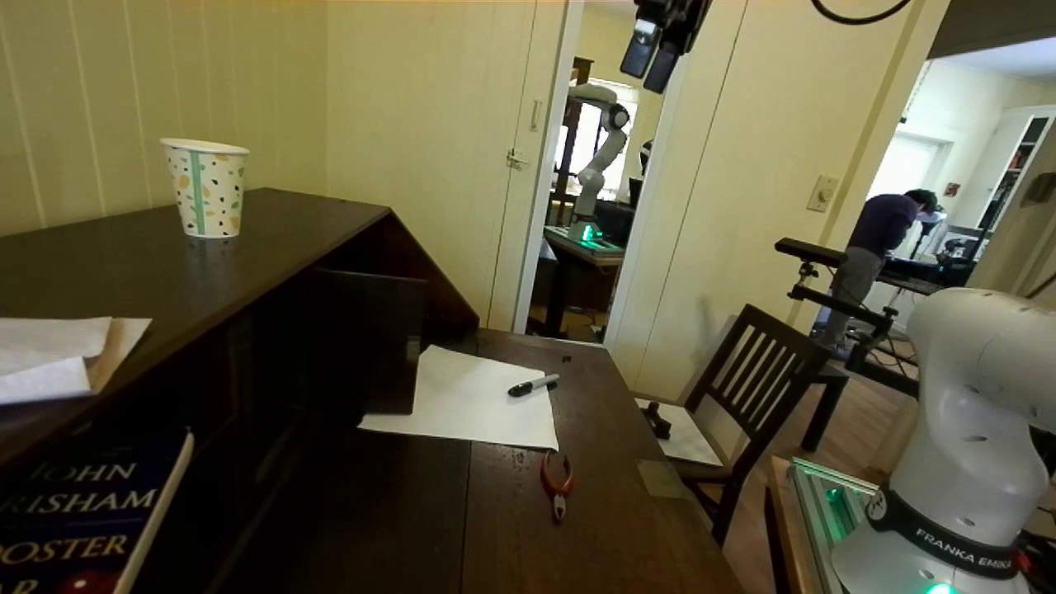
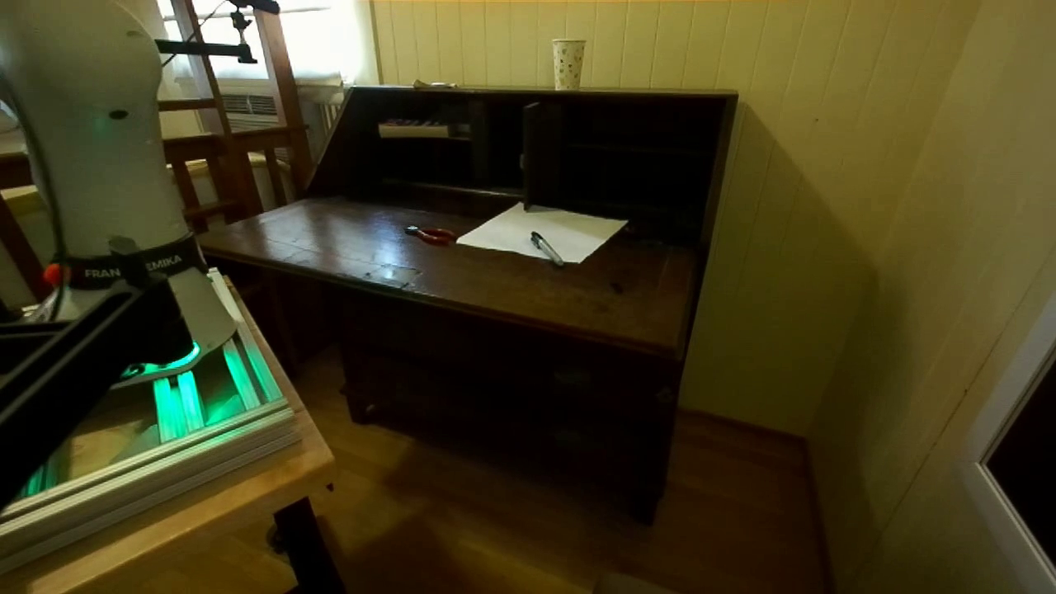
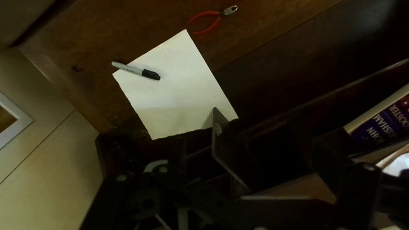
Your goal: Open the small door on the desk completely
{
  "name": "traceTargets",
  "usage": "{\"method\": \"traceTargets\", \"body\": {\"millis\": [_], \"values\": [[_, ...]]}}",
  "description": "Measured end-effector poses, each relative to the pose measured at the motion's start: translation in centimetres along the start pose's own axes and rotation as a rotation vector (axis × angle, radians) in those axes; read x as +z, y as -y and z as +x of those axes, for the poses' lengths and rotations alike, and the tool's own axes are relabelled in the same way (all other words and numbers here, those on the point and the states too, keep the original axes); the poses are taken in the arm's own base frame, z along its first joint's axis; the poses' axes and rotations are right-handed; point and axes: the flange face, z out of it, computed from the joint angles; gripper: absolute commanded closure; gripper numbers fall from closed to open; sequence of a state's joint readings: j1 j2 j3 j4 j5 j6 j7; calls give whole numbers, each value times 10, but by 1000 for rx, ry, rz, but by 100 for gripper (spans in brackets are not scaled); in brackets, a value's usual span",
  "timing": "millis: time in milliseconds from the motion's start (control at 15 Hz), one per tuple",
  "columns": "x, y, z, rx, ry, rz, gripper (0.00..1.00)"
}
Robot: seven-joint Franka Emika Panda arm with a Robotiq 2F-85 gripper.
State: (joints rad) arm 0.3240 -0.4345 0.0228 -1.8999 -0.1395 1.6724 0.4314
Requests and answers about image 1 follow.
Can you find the cream room door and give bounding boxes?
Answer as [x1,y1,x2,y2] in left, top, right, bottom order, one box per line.
[322,0,576,332]

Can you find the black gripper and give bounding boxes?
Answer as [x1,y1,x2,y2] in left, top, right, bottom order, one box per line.
[639,0,713,94]

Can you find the light wooden robot table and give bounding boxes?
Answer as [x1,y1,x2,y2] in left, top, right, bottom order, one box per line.
[761,453,838,594]

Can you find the person in dark shirt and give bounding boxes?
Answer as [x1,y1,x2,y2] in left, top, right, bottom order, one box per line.
[818,188,946,356]

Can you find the black cable loop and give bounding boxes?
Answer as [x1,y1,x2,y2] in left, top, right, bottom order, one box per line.
[809,0,913,30]

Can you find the John Grisham book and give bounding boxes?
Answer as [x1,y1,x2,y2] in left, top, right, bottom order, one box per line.
[0,424,198,594]

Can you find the small black object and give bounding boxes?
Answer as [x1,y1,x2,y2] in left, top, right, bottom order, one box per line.
[639,402,675,446]

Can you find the dotted white paper cup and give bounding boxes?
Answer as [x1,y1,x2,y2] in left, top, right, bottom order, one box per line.
[159,136,253,244]

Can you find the dark wooden secretary desk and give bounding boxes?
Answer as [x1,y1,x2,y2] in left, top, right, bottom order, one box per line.
[0,184,746,594]

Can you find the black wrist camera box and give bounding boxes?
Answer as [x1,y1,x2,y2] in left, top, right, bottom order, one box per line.
[618,12,662,83]

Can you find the black marker pen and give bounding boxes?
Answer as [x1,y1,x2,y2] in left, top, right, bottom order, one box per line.
[505,368,561,398]

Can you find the beige wall light switch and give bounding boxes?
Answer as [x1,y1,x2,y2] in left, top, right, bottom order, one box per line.
[804,170,840,214]

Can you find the robot base platform green light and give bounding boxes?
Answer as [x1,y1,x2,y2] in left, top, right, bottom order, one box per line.
[790,454,897,594]

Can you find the white paper sheet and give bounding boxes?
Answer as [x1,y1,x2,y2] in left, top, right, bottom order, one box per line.
[355,344,561,453]

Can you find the white paper with print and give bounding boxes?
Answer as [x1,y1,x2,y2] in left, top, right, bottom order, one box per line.
[632,394,722,468]

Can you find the dark wooden slatted chair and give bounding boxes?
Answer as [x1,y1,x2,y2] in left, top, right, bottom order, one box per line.
[639,302,852,550]

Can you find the small dark wooden desk door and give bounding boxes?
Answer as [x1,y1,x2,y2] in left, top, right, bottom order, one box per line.
[309,264,431,418]

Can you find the white paper stack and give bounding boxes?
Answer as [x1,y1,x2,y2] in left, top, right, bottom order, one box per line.
[0,312,154,408]

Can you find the dark table with green light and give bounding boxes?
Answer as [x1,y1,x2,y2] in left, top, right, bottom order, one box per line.
[542,218,629,338]

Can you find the red handled pliers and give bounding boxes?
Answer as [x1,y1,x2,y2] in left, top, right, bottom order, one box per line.
[538,453,576,528]

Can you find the black metal rack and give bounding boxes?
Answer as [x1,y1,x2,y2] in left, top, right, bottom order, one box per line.
[771,233,983,368]

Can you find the white shelf cabinet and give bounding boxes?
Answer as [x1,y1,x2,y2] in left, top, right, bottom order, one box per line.
[972,104,1056,237]

